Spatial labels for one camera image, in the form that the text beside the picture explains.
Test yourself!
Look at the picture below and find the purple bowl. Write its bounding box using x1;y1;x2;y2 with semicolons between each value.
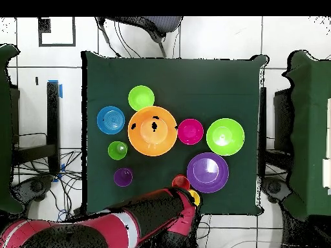
186;152;230;194

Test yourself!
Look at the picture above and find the large orange bowl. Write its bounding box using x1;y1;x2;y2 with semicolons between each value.
127;105;178;158

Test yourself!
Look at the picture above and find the dark green tablecloth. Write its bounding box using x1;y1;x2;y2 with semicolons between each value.
81;50;268;216

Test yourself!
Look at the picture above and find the grey square floor frame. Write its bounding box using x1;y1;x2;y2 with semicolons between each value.
37;16;76;48

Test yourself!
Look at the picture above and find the black stand frame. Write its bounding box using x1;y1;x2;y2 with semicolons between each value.
10;81;61;176
258;86;294;179

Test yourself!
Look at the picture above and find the yellow cup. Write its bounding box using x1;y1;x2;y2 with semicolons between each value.
188;189;201;207

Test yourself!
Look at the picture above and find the black chair base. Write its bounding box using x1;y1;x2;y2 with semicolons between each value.
11;174;55;205
261;176;293;205

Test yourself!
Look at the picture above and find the pink bowl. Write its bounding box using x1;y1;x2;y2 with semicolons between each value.
177;118;204;146

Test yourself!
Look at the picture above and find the blue bowl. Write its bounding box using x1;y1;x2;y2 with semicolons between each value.
96;105;126;136

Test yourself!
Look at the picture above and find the dark green cloth covered table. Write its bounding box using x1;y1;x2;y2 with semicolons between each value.
281;50;331;220
0;43;25;215

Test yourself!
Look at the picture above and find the floor cable bundle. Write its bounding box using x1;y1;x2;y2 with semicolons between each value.
12;149;83;223

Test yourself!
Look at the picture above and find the grey office chair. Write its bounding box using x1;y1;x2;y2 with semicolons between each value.
95;16;184;58

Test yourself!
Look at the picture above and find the large green bowl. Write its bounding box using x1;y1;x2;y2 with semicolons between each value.
206;118;246;156

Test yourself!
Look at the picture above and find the orange cup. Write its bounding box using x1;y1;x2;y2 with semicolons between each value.
171;174;191;190

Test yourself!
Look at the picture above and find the purple cup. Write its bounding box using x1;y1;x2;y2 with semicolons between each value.
113;167;134;187

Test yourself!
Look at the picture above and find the small green bowl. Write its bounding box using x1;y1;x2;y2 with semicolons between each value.
127;85;155;112

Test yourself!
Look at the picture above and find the green cup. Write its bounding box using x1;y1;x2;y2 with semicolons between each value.
107;141;129;161

